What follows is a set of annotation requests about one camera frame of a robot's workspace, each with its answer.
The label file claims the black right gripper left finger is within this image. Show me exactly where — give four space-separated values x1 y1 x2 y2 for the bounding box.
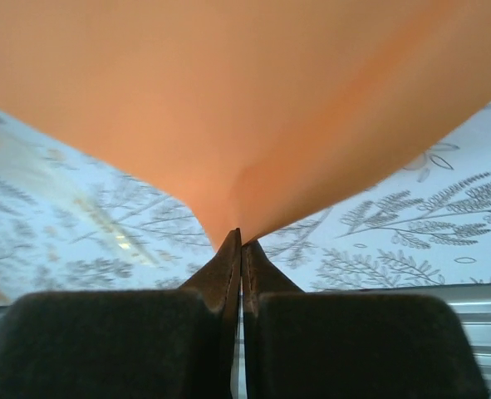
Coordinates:
0 227 242 399

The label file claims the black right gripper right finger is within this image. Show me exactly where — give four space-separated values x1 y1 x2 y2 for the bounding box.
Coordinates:
241 240 491 399

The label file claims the orange wrapping paper sheet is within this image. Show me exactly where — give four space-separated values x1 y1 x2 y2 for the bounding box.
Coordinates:
0 0 491 254

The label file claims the floral patterned tablecloth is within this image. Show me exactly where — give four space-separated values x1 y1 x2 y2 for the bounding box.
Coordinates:
0 89 491 308

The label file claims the aluminium frame rail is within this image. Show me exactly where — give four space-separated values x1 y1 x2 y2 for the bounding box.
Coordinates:
0 278 491 399

